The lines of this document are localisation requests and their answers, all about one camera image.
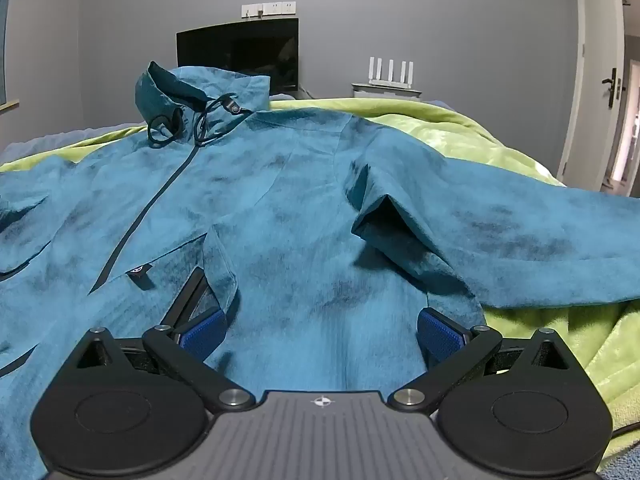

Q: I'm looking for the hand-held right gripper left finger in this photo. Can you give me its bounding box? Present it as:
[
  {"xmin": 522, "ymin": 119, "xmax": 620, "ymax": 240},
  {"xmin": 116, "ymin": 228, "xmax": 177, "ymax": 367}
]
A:
[{"xmin": 70, "ymin": 266, "xmax": 256, "ymax": 411}]

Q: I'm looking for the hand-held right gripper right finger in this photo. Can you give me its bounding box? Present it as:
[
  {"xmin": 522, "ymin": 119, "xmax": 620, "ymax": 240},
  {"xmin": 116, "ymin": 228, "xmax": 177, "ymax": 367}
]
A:
[{"xmin": 390, "ymin": 306, "xmax": 581, "ymax": 411}]

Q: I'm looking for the teal hooded jacket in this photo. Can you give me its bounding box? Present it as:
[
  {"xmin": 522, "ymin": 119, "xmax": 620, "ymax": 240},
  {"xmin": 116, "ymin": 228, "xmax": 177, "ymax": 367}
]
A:
[{"xmin": 0, "ymin": 61, "xmax": 640, "ymax": 480}]

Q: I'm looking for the green fleece blanket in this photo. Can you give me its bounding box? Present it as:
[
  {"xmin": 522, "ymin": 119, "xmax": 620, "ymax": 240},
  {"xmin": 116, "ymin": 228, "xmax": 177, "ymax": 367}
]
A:
[{"xmin": 0, "ymin": 96, "xmax": 640, "ymax": 471}]

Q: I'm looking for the blue bed sheet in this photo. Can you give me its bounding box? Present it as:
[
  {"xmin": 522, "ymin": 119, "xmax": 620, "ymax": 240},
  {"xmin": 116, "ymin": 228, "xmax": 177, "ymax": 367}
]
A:
[{"xmin": 0, "ymin": 121, "xmax": 143, "ymax": 162}]

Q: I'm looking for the white antenna router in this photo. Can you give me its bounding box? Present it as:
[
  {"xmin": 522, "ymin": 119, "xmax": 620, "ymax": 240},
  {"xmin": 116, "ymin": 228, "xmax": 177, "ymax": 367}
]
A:
[{"xmin": 368, "ymin": 57, "xmax": 416, "ymax": 86}]

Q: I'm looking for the black television screen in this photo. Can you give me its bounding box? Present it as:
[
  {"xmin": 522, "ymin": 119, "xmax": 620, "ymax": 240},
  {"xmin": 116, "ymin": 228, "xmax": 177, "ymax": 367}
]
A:
[{"xmin": 176, "ymin": 17, "xmax": 301, "ymax": 96}]

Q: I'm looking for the white room door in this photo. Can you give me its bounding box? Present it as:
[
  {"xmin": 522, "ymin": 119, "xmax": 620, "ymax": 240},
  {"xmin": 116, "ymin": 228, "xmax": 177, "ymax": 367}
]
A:
[{"xmin": 556, "ymin": 0, "xmax": 627, "ymax": 188}]

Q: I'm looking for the window with pale sill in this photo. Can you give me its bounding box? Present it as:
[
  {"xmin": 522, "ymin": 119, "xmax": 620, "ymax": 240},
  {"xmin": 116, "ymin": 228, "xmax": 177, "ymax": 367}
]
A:
[{"xmin": 0, "ymin": 0, "xmax": 22, "ymax": 109}]

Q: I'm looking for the black door handle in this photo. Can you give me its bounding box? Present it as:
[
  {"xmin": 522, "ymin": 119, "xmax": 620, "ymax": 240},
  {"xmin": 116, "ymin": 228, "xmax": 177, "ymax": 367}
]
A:
[{"xmin": 602, "ymin": 67, "xmax": 624, "ymax": 107}]

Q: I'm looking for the white wall socket panel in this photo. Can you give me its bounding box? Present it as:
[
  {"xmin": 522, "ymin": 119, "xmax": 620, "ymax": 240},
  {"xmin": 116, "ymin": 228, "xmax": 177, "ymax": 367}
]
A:
[{"xmin": 241, "ymin": 1, "xmax": 297, "ymax": 17}]

